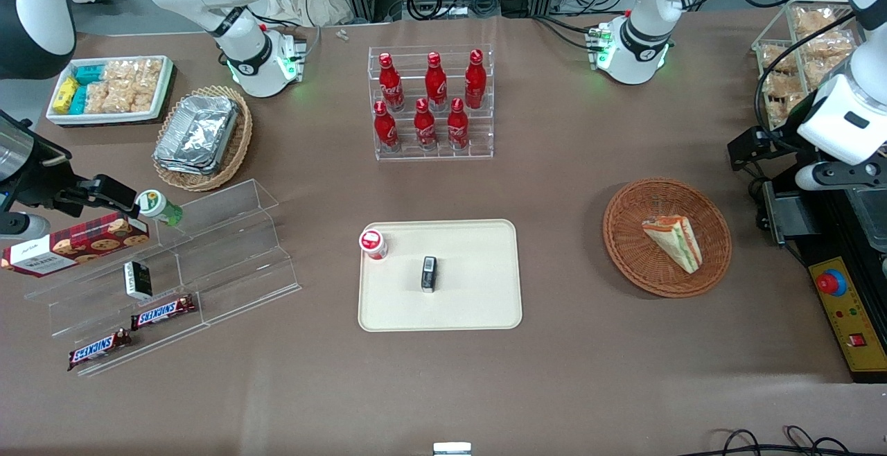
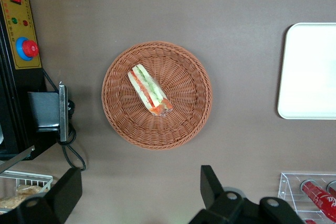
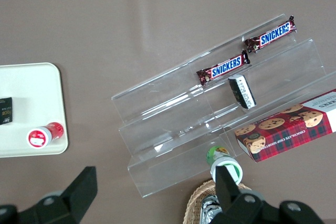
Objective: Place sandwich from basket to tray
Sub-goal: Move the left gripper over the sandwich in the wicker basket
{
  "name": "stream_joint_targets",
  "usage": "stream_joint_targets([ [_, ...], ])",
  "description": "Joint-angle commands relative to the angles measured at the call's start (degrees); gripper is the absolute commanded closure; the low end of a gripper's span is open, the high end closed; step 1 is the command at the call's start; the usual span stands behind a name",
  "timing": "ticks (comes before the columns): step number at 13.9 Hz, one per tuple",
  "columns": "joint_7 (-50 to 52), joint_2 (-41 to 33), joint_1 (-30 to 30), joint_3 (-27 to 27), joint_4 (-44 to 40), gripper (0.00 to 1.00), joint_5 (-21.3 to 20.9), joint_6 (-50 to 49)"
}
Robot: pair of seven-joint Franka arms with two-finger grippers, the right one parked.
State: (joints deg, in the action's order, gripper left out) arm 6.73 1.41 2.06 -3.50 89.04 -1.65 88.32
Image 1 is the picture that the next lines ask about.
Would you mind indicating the small black white box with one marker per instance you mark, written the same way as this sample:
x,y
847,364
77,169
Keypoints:
x,y
138,279

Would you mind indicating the clear acrylic stepped shelf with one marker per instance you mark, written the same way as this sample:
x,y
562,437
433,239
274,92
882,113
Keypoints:
x,y
229,255

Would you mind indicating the white rectangular snack tray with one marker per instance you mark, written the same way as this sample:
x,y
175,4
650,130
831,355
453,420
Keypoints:
x,y
165,95

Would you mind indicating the red cola bottle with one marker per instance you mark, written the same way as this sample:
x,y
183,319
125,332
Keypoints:
x,y
385,130
457,127
425,127
391,85
475,82
436,85

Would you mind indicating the clear acrylic bottle rack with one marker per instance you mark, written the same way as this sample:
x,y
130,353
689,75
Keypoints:
x,y
478,144

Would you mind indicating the yellow emergency stop box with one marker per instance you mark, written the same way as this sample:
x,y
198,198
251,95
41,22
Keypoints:
x,y
852,324

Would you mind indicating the small white bottle red lid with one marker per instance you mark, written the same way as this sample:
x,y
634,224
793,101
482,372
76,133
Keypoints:
x,y
373,242

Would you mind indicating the grey metal box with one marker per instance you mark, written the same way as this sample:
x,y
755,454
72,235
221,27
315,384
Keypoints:
x,y
786,217

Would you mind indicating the yellow snack packet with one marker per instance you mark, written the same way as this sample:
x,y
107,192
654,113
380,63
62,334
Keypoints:
x,y
65,94

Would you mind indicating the fried snack bag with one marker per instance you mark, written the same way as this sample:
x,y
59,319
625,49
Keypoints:
x,y
821,26
783,99
776,57

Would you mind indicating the triangular sandwich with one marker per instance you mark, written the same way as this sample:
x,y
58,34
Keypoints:
x,y
675,241

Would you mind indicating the left arm grey gripper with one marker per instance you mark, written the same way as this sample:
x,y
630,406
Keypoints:
x,y
784,148

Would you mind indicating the red tartan cookie box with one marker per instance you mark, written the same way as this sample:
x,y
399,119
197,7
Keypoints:
x,y
76,244

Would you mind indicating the brown round wicker basket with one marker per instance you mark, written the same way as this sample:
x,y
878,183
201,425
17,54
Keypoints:
x,y
637,248

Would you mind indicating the stacked aluminium foil trays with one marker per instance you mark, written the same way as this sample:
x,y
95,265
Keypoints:
x,y
197,134

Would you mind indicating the clear plastic container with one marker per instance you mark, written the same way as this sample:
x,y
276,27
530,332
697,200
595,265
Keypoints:
x,y
873,220

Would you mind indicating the snickers chocolate bar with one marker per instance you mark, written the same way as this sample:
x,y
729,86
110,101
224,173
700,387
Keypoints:
x,y
163,312
100,349

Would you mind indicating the clear rice cracker bag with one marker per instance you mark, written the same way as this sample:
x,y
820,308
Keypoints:
x,y
119,71
132,98
97,98
149,73

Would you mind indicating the light oval wicker basket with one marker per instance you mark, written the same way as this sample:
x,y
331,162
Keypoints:
x,y
239,151

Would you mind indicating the green bottle white cap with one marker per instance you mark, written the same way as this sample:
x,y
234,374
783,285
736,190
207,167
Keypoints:
x,y
156,205

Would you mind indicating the cream plastic tray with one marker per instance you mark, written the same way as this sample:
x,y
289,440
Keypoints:
x,y
471,283

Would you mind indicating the black side platform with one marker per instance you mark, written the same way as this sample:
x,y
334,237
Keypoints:
x,y
828,227

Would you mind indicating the clear bins of snacks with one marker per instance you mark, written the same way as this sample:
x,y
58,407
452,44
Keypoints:
x,y
769,26

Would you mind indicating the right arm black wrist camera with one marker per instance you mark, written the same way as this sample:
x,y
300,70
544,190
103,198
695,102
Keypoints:
x,y
104,193

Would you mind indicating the teal snack packet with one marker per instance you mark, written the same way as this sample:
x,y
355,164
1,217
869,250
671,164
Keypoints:
x,y
89,73
78,100

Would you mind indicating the right arm grey gripper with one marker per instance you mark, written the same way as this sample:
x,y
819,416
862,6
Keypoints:
x,y
40,182

